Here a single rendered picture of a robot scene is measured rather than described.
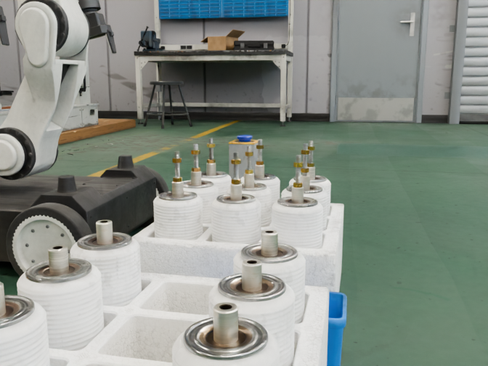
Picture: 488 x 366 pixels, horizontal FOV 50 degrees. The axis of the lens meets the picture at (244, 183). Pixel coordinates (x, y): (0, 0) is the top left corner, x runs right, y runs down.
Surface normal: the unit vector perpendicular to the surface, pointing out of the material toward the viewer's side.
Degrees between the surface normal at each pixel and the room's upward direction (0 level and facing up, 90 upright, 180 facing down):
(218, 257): 90
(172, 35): 90
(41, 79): 115
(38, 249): 90
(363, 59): 90
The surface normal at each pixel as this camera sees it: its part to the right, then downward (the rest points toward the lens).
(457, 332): 0.00, -0.98
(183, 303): -0.21, 0.19
